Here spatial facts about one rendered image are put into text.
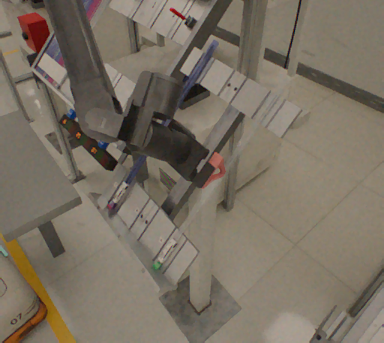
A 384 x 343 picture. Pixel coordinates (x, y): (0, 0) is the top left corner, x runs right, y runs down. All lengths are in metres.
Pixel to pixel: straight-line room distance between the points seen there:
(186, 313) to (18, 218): 0.78
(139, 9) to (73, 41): 0.75
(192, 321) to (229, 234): 0.45
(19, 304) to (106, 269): 0.42
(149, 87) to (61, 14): 0.18
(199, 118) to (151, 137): 0.87
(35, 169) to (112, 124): 0.81
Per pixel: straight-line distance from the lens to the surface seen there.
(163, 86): 0.53
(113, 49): 2.75
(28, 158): 1.36
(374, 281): 1.48
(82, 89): 0.55
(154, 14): 1.26
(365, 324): 0.79
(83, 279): 1.70
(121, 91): 1.20
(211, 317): 1.55
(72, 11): 0.61
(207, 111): 1.42
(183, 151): 0.57
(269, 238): 1.77
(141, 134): 0.52
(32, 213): 1.18
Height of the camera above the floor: 1.45
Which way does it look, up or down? 43 degrees down
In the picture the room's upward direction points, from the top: straight up
